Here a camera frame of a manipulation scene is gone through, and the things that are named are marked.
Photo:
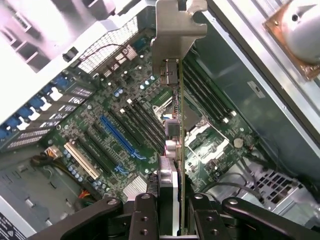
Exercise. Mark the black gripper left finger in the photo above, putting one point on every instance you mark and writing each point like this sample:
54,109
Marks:
145,220

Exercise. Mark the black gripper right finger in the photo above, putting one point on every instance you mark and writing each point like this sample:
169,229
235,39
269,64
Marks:
207,220

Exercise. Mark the silver chipset heatsink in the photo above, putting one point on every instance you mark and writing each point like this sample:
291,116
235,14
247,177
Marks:
135,187

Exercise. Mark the metal drive cage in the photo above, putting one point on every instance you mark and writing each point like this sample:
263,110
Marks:
275,185

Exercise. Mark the black expansion slot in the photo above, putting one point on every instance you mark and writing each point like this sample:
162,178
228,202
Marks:
95,156

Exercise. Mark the silver coin battery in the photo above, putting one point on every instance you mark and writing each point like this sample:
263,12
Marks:
238,143

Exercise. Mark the white expansion slot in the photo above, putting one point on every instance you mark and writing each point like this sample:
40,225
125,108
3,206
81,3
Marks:
81,161

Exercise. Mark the blue expansion slot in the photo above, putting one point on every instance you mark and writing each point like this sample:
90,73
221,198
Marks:
120,136

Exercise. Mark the metal socket cover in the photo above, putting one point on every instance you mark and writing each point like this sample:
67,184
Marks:
193,132

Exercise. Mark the black RAM slot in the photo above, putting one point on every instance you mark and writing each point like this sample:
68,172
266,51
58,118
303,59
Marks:
151,120
125,130
211,87
203,96
207,91
138,130
146,125
215,85

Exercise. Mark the CPU socket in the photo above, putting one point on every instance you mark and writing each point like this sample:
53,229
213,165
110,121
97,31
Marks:
193,117

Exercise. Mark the silver power supply unit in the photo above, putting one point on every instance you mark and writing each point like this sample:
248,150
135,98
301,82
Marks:
15,220

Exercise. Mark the green motherboard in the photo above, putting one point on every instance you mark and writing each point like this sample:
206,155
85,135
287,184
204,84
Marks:
125,85

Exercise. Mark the blue card retention clip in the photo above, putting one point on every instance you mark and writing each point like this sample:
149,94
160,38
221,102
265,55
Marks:
6,132
60,83
23,113
37,102

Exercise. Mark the black open PC case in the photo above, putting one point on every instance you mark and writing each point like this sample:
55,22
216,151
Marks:
250,62

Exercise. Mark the black case switch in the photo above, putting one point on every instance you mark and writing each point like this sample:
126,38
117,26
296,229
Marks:
70,55

